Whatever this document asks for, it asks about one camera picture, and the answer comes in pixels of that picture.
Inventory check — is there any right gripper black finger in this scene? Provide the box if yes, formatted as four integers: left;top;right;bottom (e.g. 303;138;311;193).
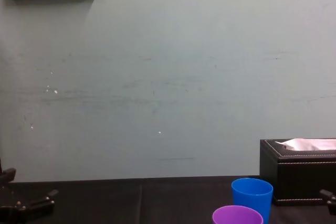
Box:
319;189;336;224

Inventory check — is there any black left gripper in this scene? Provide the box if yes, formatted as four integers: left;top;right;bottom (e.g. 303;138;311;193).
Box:
0;167;59;224

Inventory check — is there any black leather tissue box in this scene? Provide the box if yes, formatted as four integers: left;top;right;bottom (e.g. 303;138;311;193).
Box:
259;137;336;207

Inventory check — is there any white paper tissue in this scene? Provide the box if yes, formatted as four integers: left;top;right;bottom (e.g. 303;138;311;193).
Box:
280;137;336;152

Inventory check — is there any blue plastic cup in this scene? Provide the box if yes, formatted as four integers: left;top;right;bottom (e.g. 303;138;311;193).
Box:
231;177;274;224

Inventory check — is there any purple plastic cup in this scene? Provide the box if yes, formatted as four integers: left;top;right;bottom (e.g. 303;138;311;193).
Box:
212;205;264;224

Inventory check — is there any black table cloth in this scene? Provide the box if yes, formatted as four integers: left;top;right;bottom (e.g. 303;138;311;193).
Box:
0;175;336;224

